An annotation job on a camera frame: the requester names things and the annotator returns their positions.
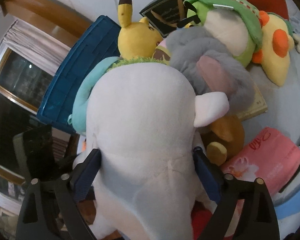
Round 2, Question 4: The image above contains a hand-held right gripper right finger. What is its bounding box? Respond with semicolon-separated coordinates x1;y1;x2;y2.
193;147;282;240

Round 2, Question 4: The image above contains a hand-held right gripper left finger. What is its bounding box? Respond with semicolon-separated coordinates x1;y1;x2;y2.
15;149;102;240

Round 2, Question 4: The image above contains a white animal plush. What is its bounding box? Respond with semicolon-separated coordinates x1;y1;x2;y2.
85;64;230;240

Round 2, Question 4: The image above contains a blue plastic crate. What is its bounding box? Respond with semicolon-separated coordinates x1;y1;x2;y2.
37;15;123;133

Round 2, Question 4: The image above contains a red dress pink pig plush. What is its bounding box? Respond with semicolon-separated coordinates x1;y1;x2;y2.
191;209;238;240

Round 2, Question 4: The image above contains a brown bear plush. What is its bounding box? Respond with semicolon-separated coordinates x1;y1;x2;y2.
200;115;245;167

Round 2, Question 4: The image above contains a pink floral towel pack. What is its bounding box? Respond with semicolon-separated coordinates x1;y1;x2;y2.
220;127;300;198

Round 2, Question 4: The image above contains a teal neck pillow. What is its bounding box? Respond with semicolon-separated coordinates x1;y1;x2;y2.
69;56;120;137

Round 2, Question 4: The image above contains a gold framed window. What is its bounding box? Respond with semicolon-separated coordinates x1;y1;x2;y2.
0;47;55;185

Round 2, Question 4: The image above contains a beige hardcover book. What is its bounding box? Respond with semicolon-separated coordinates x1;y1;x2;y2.
236;82;268;120

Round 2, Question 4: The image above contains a light blue plastic item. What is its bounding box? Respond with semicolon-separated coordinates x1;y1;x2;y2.
275;177;300;220

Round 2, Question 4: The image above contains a white curtain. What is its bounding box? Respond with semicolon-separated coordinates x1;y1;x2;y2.
4;20;72;67

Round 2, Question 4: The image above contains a green fuzzy cloth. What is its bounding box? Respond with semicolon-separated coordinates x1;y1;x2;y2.
107;57;168;71

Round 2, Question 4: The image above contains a grey long eared plush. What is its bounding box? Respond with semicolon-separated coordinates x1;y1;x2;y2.
165;26;255;115

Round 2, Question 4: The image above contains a yellow plush with orange spots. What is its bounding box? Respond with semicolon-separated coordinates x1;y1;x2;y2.
251;11;295;87

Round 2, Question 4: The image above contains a yellow mouse plush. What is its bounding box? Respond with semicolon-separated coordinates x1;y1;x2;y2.
117;0;164;60

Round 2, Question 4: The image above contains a green frog hat plush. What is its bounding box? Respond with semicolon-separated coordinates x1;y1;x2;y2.
180;0;264;68

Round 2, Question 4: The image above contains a dark framed box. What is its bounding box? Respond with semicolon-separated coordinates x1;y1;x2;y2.
139;0;199;38

